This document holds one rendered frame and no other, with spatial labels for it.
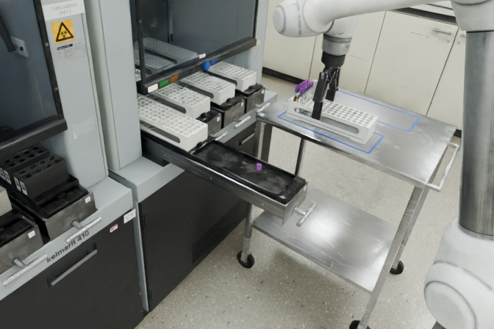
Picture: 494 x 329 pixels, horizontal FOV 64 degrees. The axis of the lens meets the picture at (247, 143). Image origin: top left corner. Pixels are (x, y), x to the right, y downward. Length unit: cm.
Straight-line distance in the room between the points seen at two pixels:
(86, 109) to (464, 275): 93
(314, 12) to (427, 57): 219
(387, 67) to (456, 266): 258
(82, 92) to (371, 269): 123
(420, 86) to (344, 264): 195
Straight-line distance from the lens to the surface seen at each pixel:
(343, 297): 193
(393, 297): 202
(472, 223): 86
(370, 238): 181
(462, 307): 86
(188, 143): 119
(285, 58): 366
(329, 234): 176
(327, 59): 130
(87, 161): 117
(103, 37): 108
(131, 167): 128
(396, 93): 337
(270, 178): 113
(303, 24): 112
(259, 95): 163
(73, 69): 104
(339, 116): 136
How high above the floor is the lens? 150
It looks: 33 degrees down
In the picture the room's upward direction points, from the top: 5 degrees clockwise
